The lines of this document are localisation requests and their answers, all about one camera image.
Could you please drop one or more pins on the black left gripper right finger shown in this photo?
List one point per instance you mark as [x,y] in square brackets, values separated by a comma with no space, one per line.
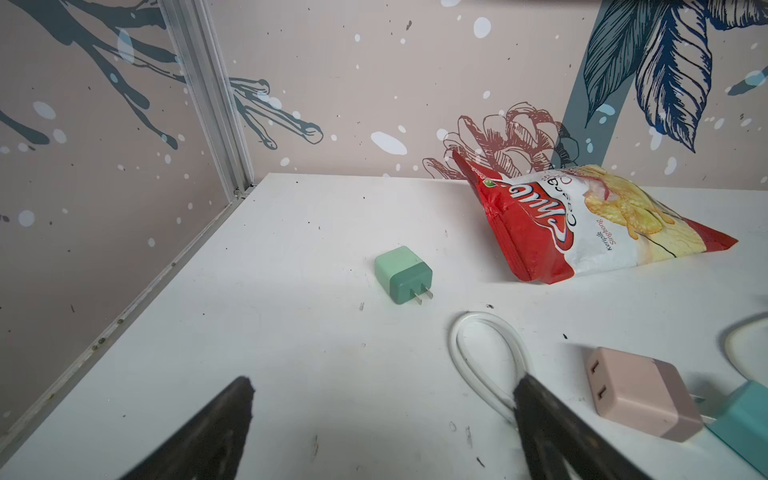
[556,442]

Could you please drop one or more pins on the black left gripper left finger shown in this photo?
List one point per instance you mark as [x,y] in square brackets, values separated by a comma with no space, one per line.
[208,446]

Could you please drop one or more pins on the pink charger plug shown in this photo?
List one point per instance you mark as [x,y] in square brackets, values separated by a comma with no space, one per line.
[642,393]

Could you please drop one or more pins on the teal charger beside pink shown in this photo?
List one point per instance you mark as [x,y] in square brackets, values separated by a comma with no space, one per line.
[741,423]

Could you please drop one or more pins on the white square power socket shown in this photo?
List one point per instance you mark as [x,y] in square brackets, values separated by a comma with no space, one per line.
[745,348]

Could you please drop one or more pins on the red chips bag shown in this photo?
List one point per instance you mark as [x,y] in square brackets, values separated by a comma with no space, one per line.
[556,224]

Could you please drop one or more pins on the light green charger far left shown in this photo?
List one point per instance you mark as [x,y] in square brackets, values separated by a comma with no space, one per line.
[403,275]

